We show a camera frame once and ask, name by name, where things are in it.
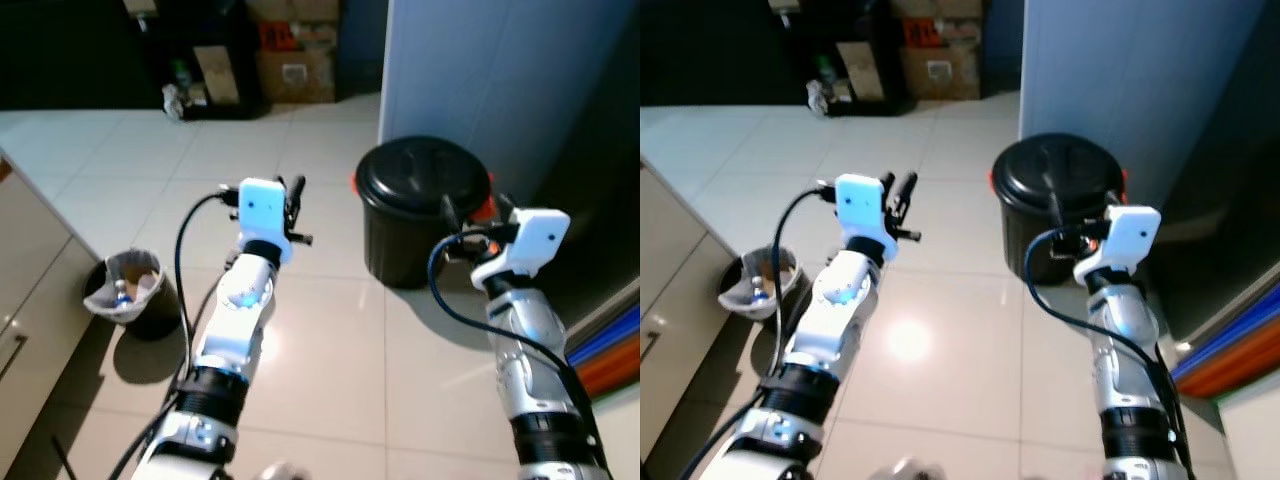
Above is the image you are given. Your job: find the cream kitchen cabinet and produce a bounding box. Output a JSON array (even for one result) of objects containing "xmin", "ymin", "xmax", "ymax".
[
  {"xmin": 640, "ymin": 165, "xmax": 713, "ymax": 461},
  {"xmin": 0, "ymin": 150, "xmax": 79, "ymax": 446}
]

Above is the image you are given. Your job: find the black lidded bin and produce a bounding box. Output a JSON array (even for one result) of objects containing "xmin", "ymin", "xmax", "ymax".
[
  {"xmin": 988, "ymin": 132, "xmax": 1129, "ymax": 286},
  {"xmin": 352, "ymin": 135, "xmax": 498, "ymax": 291}
]

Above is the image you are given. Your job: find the brown cardboard box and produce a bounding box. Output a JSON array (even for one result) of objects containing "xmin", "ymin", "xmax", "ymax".
[
  {"xmin": 900, "ymin": 45, "xmax": 981, "ymax": 101},
  {"xmin": 255, "ymin": 48, "xmax": 338, "ymax": 105}
]

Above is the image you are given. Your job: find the small lined waste basket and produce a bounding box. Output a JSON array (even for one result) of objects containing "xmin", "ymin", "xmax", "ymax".
[
  {"xmin": 82, "ymin": 248, "xmax": 183, "ymax": 341},
  {"xmin": 717, "ymin": 245, "xmax": 806, "ymax": 321}
]

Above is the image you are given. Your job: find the black shelf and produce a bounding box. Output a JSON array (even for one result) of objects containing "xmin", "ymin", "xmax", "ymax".
[
  {"xmin": 125, "ymin": 0, "xmax": 269, "ymax": 121},
  {"xmin": 770, "ymin": 0, "xmax": 911, "ymax": 116}
]

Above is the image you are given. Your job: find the cardboard box red print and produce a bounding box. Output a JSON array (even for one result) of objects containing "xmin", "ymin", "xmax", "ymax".
[
  {"xmin": 258, "ymin": 20, "xmax": 341, "ymax": 51},
  {"xmin": 903, "ymin": 18, "xmax": 986, "ymax": 48}
]

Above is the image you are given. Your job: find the blue orange plastic stack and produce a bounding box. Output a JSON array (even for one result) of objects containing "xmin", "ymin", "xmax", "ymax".
[
  {"xmin": 565, "ymin": 305, "xmax": 640, "ymax": 401},
  {"xmin": 1170, "ymin": 310, "xmax": 1280, "ymax": 401}
]

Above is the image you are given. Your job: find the tall grey cabinet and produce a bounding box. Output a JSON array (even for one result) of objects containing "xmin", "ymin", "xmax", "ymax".
[
  {"xmin": 378, "ymin": 0, "xmax": 640, "ymax": 331},
  {"xmin": 1018, "ymin": 0, "xmax": 1280, "ymax": 341}
]

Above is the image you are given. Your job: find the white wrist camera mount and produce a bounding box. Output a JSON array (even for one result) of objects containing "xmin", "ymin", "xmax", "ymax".
[
  {"xmin": 238, "ymin": 178, "xmax": 293, "ymax": 266},
  {"xmin": 470, "ymin": 208, "xmax": 571, "ymax": 293},
  {"xmin": 1073, "ymin": 205, "xmax": 1163, "ymax": 286},
  {"xmin": 835, "ymin": 173, "xmax": 899, "ymax": 263}
]

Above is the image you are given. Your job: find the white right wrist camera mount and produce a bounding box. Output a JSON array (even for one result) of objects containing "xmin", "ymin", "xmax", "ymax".
[
  {"xmin": 470, "ymin": 208, "xmax": 571, "ymax": 293},
  {"xmin": 1073, "ymin": 205, "xmax": 1163, "ymax": 286}
]

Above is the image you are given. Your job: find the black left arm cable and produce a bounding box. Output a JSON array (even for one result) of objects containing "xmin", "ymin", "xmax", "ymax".
[
  {"xmin": 105, "ymin": 186, "xmax": 243, "ymax": 480},
  {"xmin": 675, "ymin": 180, "xmax": 839, "ymax": 480}
]

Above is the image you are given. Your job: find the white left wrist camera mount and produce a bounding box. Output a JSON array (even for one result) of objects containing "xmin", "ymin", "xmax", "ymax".
[
  {"xmin": 835, "ymin": 173, "xmax": 899, "ymax": 263},
  {"xmin": 238, "ymin": 178, "xmax": 293, "ymax": 266}
]

